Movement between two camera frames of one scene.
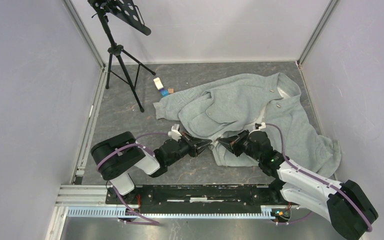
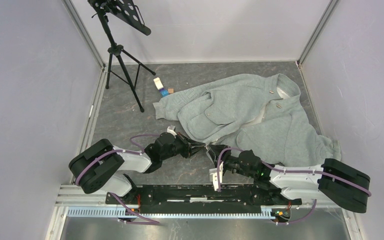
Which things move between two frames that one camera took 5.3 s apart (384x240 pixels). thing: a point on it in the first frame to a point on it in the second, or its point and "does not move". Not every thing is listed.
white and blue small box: [159, 86] does not move
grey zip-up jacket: [273, 101] does not move
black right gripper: [236, 140] to [216, 150]
